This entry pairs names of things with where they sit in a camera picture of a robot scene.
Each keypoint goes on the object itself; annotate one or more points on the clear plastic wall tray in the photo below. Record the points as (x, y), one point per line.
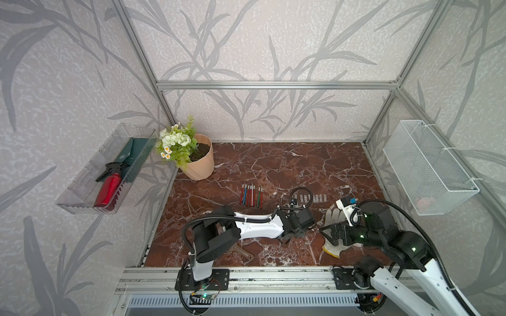
(81, 194)

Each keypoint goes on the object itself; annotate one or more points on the blue carving knife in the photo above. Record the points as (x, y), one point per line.
(245, 194)

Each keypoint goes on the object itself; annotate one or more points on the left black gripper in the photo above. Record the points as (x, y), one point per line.
(302, 233)

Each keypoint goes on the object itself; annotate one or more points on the white work glove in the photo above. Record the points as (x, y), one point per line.
(334, 220)

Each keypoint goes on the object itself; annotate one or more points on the brown plastic scoop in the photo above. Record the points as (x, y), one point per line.
(239, 250)

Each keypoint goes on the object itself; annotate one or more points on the red spray bottle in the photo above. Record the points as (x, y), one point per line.
(112, 179)

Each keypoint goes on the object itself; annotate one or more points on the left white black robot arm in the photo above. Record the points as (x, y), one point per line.
(209, 237)

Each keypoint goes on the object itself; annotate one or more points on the terracotta flower pot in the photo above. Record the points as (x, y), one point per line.
(204, 167)

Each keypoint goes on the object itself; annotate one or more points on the green garden trowel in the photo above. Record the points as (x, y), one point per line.
(133, 156)

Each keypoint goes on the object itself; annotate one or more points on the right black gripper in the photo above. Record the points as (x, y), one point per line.
(343, 228)

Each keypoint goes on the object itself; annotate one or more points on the white wire mesh basket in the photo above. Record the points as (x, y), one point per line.
(432, 178)

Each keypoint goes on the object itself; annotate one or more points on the artificial white flower plant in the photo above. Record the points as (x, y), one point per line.
(177, 143)

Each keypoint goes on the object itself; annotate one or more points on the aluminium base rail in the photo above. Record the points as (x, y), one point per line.
(267, 280)

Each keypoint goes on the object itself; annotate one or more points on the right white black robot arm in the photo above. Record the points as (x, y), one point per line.
(370, 273)

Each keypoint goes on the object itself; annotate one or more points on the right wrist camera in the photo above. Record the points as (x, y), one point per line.
(348, 205)

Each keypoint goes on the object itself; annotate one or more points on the small circuit board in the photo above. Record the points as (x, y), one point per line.
(205, 298)

